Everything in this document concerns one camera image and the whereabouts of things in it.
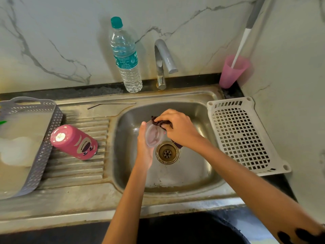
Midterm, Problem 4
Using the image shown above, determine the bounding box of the person's right hand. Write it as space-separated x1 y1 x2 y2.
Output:
154 109 204 151

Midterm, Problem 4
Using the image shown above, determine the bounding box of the person's left hand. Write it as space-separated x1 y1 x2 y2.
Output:
136 121 155 170

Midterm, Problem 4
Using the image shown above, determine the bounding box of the clear plastic lid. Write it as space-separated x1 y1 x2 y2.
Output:
145 120 166 148

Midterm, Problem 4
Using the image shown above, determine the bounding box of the dark scrubbing cloth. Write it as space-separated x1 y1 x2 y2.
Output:
151 116 183 149

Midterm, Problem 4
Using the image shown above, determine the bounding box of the person's left forearm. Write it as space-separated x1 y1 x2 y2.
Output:
102 162 153 244

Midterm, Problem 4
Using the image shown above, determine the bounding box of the person's right forearm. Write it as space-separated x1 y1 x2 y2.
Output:
193 138 325 244

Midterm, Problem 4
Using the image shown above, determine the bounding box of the round metal drain strainer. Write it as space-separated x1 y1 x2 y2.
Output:
155 141 180 165

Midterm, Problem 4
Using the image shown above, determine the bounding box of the bent metal straw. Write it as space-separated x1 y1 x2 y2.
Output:
87 102 136 110

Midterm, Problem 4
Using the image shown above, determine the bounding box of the pink cartoon bear tumbler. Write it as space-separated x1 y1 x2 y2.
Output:
50 125 99 160

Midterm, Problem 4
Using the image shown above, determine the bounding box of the chrome sink faucet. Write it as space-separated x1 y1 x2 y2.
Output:
154 39 179 90

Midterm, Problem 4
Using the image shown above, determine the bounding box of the white perforated plastic tray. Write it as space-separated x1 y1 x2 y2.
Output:
206 97 292 177

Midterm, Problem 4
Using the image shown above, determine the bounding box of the clear plastic water bottle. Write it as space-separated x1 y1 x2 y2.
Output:
110 17 143 94

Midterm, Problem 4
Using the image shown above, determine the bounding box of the stainless steel sink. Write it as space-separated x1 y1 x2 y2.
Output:
0 85 246 235

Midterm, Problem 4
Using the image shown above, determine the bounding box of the pink plastic cup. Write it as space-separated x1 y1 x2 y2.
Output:
219 55 251 89

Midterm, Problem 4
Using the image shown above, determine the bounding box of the grey plastic basket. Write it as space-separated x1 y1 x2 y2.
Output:
0 97 63 200

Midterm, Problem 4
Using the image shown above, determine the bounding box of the person's black garment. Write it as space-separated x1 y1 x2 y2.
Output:
137 213 251 244

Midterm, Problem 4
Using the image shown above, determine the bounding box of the white grey handled brush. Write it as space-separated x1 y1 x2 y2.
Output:
231 0 267 69

